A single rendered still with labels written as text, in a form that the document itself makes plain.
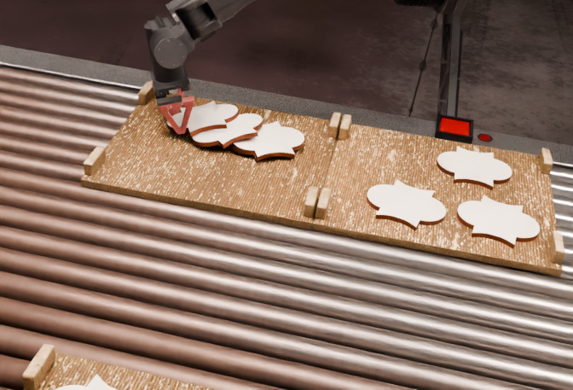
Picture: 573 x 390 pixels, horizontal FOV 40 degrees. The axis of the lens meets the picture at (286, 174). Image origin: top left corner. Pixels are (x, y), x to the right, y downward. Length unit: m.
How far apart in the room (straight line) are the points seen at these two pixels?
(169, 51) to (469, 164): 0.59
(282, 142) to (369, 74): 2.48
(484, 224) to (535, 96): 2.70
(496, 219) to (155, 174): 0.60
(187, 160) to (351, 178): 0.30
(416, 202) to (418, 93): 2.46
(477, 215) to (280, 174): 0.35
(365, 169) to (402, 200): 0.12
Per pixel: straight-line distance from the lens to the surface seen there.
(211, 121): 1.52
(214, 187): 1.38
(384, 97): 3.74
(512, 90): 4.05
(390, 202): 1.38
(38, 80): 1.78
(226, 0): 1.44
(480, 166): 1.53
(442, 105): 2.67
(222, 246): 1.30
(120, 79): 1.77
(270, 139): 1.49
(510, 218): 1.41
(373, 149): 1.53
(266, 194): 1.37
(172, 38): 1.38
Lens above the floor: 1.74
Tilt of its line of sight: 34 degrees down
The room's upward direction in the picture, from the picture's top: 5 degrees clockwise
